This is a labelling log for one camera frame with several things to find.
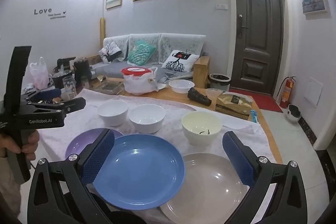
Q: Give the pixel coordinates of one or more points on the blue plate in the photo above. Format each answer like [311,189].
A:
[139,174]

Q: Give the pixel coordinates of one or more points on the light switch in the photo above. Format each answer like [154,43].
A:
[221,6]

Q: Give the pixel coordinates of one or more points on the white disposable bowl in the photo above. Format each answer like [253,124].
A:
[181,86]

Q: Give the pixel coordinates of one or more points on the black packet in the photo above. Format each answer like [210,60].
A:
[198,96]

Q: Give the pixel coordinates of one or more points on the white ceramic bowl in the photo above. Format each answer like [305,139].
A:
[147,119]
[113,113]

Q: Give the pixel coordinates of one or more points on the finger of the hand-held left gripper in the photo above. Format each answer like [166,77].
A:
[74,105]
[50,94]

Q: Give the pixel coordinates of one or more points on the dark brown door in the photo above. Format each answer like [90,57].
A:
[257,43]

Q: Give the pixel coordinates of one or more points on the beige plate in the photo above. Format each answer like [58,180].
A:
[204,187]

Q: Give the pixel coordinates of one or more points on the clear food tray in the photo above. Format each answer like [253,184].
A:
[111,87]

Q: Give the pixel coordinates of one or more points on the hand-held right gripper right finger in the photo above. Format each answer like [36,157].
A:
[238,158]

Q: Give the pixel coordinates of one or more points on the person's left hand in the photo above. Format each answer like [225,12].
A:
[31,145]

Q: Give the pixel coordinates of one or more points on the purple plate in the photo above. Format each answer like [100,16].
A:
[78,142]

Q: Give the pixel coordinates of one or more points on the blue packet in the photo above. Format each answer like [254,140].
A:
[254,116]

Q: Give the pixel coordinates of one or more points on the white tree-print pillow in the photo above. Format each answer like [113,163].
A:
[178,61]

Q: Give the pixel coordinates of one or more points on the grey trash bin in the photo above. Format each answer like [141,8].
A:
[219,82]

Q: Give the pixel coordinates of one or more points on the black wall sticker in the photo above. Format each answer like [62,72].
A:
[43,11]

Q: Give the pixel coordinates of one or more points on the cream bowl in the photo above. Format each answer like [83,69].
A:
[202,132]

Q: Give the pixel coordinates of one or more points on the white helmet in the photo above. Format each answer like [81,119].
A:
[294,113]

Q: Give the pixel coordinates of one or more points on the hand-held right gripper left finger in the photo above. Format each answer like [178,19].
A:
[98,158]

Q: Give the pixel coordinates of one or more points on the clear plastic lid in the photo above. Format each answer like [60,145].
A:
[211,92]

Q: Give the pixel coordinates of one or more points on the white wall panel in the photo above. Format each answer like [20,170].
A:
[313,91]

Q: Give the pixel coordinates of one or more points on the person's left forearm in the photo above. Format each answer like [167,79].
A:
[9,187]

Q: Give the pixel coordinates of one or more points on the white pink-dotted tablecloth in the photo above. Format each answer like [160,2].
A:
[170,136]

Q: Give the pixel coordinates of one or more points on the red fire extinguisher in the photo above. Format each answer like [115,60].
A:
[286,95]

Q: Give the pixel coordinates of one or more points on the white plastic bag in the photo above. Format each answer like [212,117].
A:
[39,74]
[136,86]

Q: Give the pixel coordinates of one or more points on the teal pillow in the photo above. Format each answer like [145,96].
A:
[140,52]

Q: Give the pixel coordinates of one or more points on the red-lid container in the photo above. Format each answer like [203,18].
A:
[136,70]

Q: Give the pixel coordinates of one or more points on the rolled bamboo mat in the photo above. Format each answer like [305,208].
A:
[102,32]

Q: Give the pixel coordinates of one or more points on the gold tissue box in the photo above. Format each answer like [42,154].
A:
[232,106]

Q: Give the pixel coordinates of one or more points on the glass cup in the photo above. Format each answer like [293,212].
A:
[69,87]

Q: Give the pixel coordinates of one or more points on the grey sofa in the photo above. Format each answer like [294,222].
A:
[168,43]

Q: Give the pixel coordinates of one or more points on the red doormat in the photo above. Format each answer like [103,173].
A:
[262,102]

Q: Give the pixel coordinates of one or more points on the black and white pillow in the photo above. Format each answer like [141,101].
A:
[110,52]

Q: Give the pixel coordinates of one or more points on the black kettle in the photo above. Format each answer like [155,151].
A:
[82,69]

